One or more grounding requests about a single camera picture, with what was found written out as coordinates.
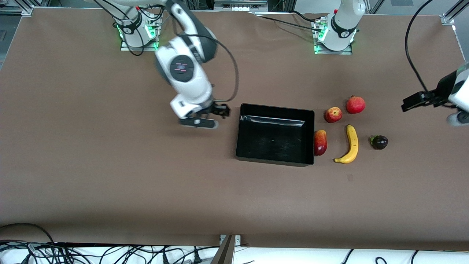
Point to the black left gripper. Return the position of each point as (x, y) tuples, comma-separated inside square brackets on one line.
[(442, 93)]

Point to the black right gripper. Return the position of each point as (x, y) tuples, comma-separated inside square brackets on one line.
[(215, 109)]

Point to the black rectangular plastic tray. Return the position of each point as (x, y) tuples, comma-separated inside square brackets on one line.
[(274, 143)]

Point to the yellow banana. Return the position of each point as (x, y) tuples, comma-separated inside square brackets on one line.
[(353, 141)]

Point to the red yellow apple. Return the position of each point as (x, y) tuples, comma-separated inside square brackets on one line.
[(333, 114)]

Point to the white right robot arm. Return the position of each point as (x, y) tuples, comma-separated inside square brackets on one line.
[(190, 84)]

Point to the dark purple mangosteen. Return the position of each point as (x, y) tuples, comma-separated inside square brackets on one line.
[(379, 142)]

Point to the red pomegranate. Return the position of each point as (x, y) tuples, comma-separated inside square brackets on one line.
[(355, 105)]

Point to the brown table cover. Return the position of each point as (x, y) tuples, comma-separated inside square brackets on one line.
[(220, 201)]

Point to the red mango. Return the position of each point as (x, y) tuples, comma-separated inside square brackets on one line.
[(320, 143)]

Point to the grey power strip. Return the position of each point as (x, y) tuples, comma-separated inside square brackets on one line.
[(240, 4)]

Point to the grey angled bar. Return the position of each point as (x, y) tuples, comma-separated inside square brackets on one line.
[(224, 253)]

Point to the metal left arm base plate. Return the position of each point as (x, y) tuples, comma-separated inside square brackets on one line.
[(322, 51)]

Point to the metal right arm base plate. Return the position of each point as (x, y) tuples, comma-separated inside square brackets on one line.
[(126, 47)]

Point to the metal table edge bracket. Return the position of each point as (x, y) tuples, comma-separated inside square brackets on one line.
[(237, 239)]

